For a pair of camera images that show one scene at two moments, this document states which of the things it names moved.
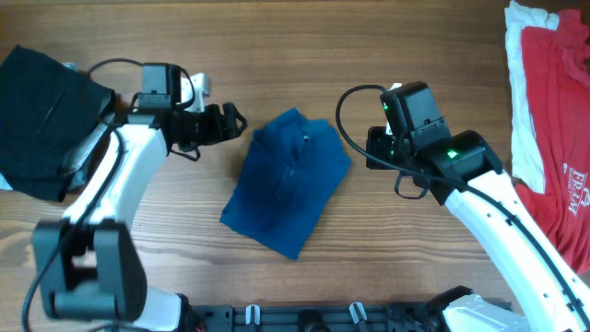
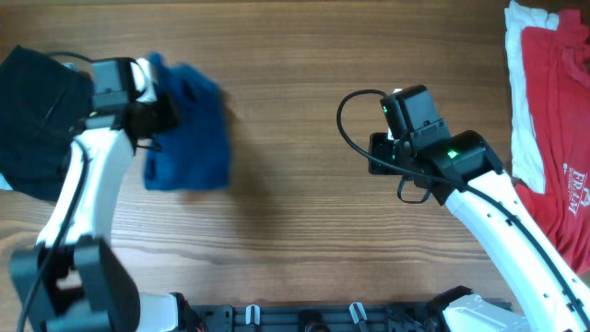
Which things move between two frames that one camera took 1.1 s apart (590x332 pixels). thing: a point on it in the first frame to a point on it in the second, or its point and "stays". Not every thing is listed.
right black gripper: (377, 148) stays
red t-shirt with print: (558, 61) stays
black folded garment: (45, 106) stays
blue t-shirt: (290, 171) to (194, 157)
